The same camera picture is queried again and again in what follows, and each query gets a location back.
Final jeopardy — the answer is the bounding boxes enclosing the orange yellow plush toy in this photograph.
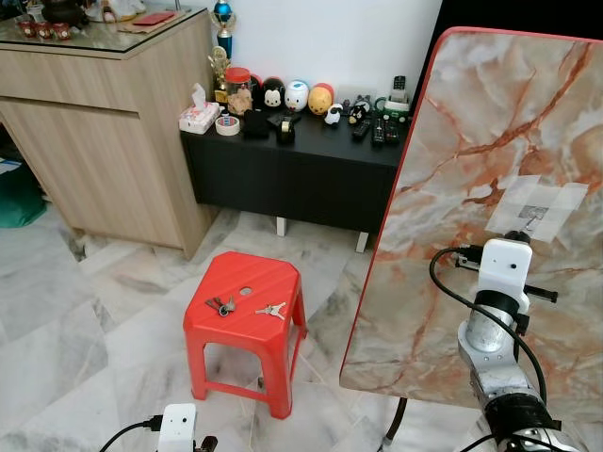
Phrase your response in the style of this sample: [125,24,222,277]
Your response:
[307,83,335,117]

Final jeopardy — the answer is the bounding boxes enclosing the black low sideboard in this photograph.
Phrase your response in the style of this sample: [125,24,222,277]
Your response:
[180,102,416,254]

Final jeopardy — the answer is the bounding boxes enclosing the white tape roll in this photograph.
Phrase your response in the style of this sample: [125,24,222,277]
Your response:
[214,115,241,137]

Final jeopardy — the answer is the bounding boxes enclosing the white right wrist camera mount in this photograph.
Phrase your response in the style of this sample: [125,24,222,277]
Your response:
[476,239,532,304]

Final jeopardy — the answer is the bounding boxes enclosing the black box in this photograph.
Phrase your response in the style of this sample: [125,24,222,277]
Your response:
[242,109,275,141]

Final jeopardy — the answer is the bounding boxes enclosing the white tape patch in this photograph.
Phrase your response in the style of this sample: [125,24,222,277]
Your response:
[484,173,591,243]

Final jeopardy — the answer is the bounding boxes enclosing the green bag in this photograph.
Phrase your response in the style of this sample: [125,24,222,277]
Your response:
[0,158,49,229]

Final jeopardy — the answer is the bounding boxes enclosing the red plastic stool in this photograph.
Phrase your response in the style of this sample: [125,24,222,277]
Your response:
[183,250,309,421]

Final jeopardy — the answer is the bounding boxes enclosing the red-lidded clear jar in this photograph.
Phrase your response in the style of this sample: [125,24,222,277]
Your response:
[223,66,254,115]

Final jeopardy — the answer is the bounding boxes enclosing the pink white tissue box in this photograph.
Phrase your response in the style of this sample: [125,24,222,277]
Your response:
[178,82,221,134]

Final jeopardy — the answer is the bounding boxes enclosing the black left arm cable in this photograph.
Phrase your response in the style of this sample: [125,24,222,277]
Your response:
[98,417,167,452]

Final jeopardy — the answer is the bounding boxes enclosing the silver key bunch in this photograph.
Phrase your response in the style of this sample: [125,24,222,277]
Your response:
[253,300,289,320]

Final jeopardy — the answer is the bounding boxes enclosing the black metal table leg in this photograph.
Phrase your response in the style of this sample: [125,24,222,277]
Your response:
[381,395,412,445]

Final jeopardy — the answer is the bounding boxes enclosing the black tape dispenser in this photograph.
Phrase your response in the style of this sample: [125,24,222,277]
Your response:
[275,112,299,145]

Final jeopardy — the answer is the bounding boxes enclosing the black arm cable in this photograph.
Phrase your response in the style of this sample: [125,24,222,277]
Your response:
[98,417,167,452]
[430,245,549,408]

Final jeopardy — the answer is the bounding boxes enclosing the small metal adhesive hook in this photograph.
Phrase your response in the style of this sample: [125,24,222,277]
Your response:
[522,204,553,234]

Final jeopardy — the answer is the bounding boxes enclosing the light wooden cabinet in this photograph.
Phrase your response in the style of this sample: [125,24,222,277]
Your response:
[0,8,223,261]

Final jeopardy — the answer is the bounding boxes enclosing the marble pattern red-edged table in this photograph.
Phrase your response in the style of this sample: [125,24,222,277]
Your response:
[338,25,603,424]

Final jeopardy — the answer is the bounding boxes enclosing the red booklet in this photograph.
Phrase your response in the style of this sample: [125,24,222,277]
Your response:
[131,10,177,28]

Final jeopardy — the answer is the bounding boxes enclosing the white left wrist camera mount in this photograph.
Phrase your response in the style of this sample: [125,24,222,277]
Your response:
[156,404,198,452]

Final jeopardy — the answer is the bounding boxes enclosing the dark teapot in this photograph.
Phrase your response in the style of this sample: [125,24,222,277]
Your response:
[41,0,91,27]

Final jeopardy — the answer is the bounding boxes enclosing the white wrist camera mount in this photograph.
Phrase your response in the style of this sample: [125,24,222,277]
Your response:
[156,404,198,452]
[476,239,532,304]

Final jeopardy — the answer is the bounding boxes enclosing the small gold trophy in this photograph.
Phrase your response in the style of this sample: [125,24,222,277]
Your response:
[208,45,233,104]

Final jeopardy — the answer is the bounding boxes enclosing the keys with black fob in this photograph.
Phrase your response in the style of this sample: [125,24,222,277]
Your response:
[204,295,237,317]

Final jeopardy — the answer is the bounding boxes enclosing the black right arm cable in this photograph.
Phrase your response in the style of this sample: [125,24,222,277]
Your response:
[430,245,549,408]

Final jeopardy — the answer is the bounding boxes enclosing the blue trophy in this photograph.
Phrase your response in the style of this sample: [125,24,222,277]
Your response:
[212,0,237,60]

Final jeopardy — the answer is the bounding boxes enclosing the white blue plush toy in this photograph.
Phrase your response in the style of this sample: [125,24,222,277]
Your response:
[284,80,311,113]

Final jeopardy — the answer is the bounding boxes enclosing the black round plush toy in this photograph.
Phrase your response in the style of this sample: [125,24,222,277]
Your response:
[258,77,287,113]

